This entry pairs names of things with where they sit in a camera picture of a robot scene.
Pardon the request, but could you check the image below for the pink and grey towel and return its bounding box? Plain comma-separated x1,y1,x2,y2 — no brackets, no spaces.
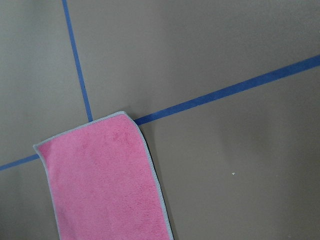
33,111,174,240

